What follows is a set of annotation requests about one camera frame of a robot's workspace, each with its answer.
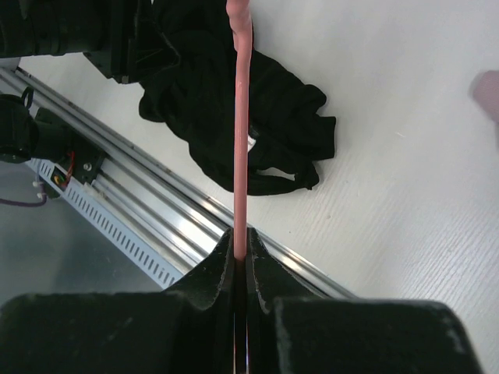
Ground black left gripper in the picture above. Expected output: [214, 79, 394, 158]
[1, 0, 179, 84]

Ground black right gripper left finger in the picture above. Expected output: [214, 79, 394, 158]
[163, 228, 235, 312]

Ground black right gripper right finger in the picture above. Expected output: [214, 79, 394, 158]
[246, 228, 320, 314]

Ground black tank top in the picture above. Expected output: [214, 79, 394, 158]
[139, 1, 336, 196]

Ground pink tank top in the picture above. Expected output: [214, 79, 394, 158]
[469, 70, 499, 145]

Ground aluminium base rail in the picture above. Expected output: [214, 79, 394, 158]
[0, 65, 359, 301]

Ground white slotted cable duct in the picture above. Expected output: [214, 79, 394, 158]
[27, 159, 182, 290]

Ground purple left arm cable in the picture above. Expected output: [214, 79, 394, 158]
[0, 190, 50, 207]

